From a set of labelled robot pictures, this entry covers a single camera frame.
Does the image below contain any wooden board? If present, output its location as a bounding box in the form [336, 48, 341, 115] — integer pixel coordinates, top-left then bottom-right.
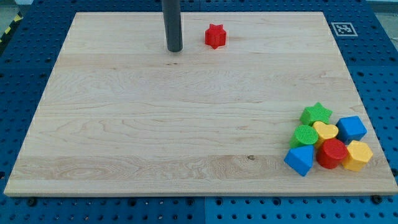
[4, 12, 397, 197]

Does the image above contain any blue cube block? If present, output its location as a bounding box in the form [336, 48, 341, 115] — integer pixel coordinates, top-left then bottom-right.
[336, 116, 368, 144]

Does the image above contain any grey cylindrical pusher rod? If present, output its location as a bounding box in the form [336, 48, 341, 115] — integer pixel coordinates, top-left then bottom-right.
[162, 0, 183, 52]

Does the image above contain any white fiducial marker tag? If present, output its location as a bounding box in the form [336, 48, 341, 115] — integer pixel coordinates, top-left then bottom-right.
[331, 22, 358, 37]

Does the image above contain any red cylinder block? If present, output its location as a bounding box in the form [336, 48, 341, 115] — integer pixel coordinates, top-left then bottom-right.
[316, 139, 348, 169]

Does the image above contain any blue triangle block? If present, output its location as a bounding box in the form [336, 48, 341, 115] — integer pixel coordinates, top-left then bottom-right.
[284, 145, 314, 177]

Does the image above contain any red star block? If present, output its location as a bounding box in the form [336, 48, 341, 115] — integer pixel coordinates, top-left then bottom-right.
[205, 24, 227, 49]

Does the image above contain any green cylinder block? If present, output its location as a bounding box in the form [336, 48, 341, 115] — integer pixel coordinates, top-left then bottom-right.
[289, 125, 318, 148]

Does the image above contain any yellow heart block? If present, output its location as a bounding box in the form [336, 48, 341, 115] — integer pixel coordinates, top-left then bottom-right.
[312, 121, 339, 149]

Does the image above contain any green star block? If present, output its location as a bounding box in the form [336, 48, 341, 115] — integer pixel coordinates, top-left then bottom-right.
[300, 102, 333, 126]

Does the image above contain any yellow hexagon block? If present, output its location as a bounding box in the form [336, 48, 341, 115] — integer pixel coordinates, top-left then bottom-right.
[342, 140, 373, 172]

